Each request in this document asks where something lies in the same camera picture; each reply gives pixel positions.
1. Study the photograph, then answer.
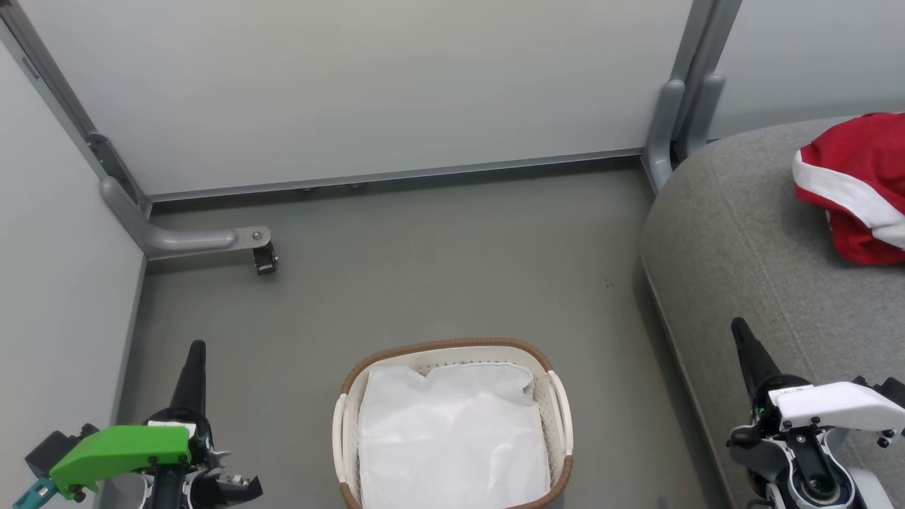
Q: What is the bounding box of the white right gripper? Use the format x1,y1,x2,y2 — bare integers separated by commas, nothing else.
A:
728,317,905,447

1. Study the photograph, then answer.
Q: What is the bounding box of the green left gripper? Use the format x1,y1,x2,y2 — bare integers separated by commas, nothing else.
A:
49,340,264,509

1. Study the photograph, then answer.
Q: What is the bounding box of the red garment with white stripes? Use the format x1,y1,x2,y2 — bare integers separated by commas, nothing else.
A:
792,112,905,267

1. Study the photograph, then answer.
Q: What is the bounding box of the white laundry basket brown rim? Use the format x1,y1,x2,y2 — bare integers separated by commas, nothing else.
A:
332,337,575,509

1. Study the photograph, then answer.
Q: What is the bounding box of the grey fabric sofa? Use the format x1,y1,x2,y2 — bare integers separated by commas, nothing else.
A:
640,117,905,509

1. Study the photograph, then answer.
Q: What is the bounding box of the grey partition foot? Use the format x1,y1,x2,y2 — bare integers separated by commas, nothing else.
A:
99,177,273,259

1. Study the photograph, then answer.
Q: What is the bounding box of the white cloth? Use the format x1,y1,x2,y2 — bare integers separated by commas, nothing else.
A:
358,362,552,509

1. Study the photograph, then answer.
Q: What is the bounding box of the grey partition post with hinges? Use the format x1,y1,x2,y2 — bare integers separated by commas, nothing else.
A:
0,0,151,216

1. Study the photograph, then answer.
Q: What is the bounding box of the grey partition bottom rail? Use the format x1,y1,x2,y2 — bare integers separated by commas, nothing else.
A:
145,147,644,206

